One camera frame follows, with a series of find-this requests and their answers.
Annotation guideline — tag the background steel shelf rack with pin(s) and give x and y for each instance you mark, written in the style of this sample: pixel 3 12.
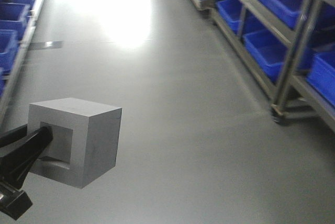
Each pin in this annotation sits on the background steel shelf rack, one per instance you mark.
pixel 299 87

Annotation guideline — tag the gray hollow cube base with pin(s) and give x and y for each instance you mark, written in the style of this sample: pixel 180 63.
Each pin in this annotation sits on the gray hollow cube base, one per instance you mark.
pixel 85 139

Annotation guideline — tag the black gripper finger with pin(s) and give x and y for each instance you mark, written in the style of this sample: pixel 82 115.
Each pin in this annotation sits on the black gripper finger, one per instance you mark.
pixel 17 163
pixel 14 202

